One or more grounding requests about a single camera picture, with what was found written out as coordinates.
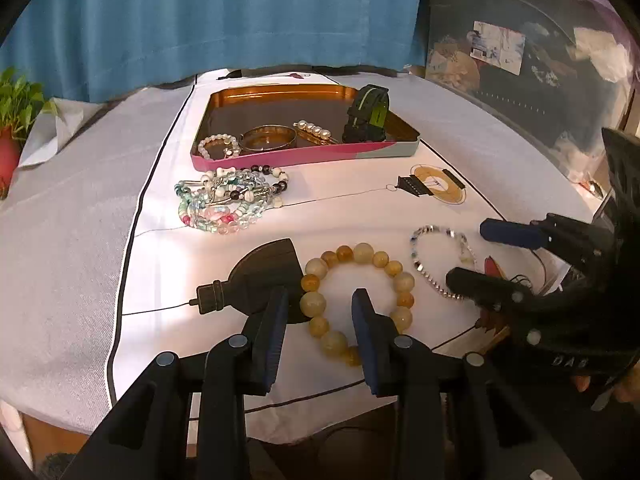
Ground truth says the green leafy plant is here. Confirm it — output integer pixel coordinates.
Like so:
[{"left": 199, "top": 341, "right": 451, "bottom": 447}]
[{"left": 0, "top": 66, "right": 59, "bottom": 137}]

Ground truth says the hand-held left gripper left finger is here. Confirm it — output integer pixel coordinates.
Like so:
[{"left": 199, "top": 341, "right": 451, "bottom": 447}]
[{"left": 65, "top": 287, "right": 292, "bottom": 480}]

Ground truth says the brown metal bangle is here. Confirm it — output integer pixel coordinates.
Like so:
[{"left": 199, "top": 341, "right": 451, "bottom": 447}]
[{"left": 238, "top": 126, "right": 300, "bottom": 156}]

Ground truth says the clear storage box purple lid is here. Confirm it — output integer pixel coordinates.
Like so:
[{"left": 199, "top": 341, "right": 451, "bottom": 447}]
[{"left": 422, "top": 0, "right": 640, "bottom": 187}]

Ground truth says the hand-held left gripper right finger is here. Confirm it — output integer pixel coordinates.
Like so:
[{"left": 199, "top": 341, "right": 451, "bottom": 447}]
[{"left": 351, "top": 288, "right": 581, "bottom": 480}]

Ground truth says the black green watch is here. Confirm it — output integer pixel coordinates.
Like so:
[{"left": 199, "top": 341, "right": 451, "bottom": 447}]
[{"left": 342, "top": 84, "right": 391, "bottom": 144}]

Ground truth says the white plastic bag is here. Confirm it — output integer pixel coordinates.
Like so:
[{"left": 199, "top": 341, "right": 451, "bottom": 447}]
[{"left": 572, "top": 25, "right": 636, "bottom": 83}]

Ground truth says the white pearl bracelet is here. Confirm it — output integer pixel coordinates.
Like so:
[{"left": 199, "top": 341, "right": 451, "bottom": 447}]
[{"left": 197, "top": 133, "right": 240, "bottom": 161}]

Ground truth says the red green small packet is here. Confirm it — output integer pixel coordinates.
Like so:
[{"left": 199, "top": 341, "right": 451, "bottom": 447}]
[{"left": 575, "top": 176, "right": 609, "bottom": 199}]

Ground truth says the pink metal tray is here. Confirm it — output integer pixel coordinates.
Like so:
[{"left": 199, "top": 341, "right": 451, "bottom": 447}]
[{"left": 190, "top": 83, "right": 421, "bottom": 174}]

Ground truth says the yellow bead bracelet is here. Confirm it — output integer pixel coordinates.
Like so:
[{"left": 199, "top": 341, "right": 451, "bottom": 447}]
[{"left": 299, "top": 242, "right": 417, "bottom": 367}]

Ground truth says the dark and white bead bracelet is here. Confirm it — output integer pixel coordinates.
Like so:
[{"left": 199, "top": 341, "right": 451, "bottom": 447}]
[{"left": 235, "top": 164, "right": 291, "bottom": 196}]

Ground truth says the pearl hair clip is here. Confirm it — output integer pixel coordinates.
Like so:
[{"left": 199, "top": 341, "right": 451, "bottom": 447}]
[{"left": 292, "top": 120, "right": 333, "bottom": 145}]

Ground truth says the blue curtain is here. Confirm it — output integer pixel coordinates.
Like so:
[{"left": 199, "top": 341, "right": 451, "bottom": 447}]
[{"left": 0, "top": 0, "right": 427, "bottom": 107}]

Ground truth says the pink clear bead bracelet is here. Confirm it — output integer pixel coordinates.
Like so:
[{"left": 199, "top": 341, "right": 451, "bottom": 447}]
[{"left": 181, "top": 199, "right": 266, "bottom": 236}]

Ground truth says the grey white printed tablecloth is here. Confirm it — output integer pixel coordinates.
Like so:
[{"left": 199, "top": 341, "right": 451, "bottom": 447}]
[{"left": 0, "top": 66, "right": 618, "bottom": 447}]

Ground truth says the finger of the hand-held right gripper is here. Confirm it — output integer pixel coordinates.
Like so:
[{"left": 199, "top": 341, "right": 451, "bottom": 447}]
[
  {"left": 445, "top": 266, "right": 551, "bottom": 331},
  {"left": 480, "top": 213, "right": 613, "bottom": 273}
]

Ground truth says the silver crystal chain bracelet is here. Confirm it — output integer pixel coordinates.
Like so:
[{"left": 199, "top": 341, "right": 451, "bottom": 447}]
[{"left": 412, "top": 225, "right": 483, "bottom": 302}]

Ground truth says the red plant pot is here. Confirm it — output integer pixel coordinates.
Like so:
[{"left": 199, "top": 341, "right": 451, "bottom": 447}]
[{"left": 0, "top": 126, "right": 24, "bottom": 202}]

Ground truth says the person's right hand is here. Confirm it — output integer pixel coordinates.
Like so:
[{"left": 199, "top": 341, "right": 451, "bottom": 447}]
[{"left": 571, "top": 364, "right": 640, "bottom": 405}]

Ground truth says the pile of colourful bead bracelets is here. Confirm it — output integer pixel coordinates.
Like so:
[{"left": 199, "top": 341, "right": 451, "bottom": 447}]
[{"left": 174, "top": 170, "right": 283, "bottom": 223}]

